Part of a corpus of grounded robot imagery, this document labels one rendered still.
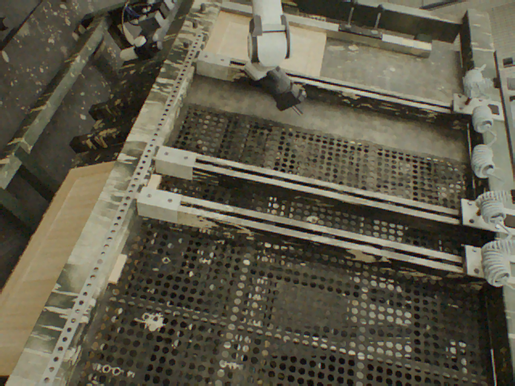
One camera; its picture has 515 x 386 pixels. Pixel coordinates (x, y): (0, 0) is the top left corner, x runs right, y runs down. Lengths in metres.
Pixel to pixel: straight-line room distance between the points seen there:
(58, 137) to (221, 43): 0.97
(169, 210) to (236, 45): 0.93
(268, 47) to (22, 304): 1.19
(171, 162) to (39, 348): 0.67
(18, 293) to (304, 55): 1.44
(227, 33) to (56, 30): 0.98
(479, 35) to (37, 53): 2.04
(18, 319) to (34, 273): 0.19
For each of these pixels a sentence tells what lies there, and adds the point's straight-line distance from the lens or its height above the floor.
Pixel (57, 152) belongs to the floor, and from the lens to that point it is 2.70.
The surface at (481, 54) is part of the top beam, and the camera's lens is 2.45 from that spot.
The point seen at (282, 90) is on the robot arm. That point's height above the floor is 1.27.
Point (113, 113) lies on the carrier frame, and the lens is 2.54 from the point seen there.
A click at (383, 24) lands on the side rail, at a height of 1.51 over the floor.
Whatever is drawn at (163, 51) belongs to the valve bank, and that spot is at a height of 0.77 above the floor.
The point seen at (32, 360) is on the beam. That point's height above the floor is 0.83.
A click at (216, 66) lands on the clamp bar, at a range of 2.07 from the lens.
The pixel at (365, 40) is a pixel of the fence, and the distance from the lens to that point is 2.43.
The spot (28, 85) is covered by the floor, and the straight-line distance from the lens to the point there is 2.68.
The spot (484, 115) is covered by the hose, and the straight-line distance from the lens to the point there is 1.94.
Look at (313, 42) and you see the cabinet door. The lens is 2.35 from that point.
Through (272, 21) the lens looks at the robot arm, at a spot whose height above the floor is 1.38.
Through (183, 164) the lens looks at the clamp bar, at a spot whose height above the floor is 1.00.
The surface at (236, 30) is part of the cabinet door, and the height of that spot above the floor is 0.97.
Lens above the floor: 1.90
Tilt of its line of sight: 24 degrees down
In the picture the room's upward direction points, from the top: 82 degrees clockwise
